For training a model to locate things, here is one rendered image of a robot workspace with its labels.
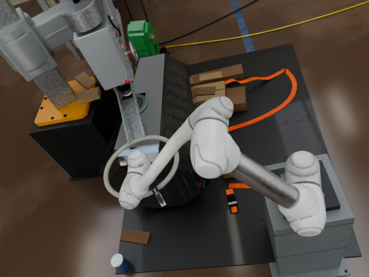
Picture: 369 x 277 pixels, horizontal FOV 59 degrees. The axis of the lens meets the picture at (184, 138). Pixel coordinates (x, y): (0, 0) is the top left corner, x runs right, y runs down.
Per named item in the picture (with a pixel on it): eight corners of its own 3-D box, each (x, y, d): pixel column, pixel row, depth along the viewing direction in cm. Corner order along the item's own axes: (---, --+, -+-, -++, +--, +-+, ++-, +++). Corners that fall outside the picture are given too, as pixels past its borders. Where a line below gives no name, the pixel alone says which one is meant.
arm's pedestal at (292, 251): (324, 206, 246) (333, 143, 186) (350, 275, 214) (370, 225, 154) (258, 218, 254) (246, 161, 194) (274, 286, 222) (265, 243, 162)
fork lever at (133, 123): (107, 67, 247) (104, 64, 242) (130, 59, 246) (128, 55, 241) (125, 147, 217) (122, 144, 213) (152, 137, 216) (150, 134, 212)
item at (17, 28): (14, 85, 251) (-26, 41, 220) (28, 57, 272) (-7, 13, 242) (53, 76, 243) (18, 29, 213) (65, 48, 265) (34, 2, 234)
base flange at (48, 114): (35, 127, 278) (32, 123, 275) (50, 88, 309) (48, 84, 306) (87, 117, 268) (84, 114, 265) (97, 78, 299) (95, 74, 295)
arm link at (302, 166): (316, 167, 170) (318, 142, 153) (321, 198, 159) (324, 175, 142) (284, 168, 174) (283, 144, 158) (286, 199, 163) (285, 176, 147)
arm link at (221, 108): (187, 106, 135) (184, 131, 127) (216, 82, 123) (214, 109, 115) (211, 120, 140) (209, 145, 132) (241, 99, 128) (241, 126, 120)
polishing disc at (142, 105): (152, 100, 246) (152, 99, 245) (133, 119, 238) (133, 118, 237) (134, 92, 258) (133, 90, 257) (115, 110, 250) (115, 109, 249)
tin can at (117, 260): (129, 258, 261) (122, 252, 251) (129, 270, 254) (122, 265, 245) (117, 260, 262) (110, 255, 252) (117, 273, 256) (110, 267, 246)
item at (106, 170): (104, 151, 219) (102, 149, 217) (172, 127, 216) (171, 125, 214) (105, 212, 184) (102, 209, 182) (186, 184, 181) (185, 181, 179)
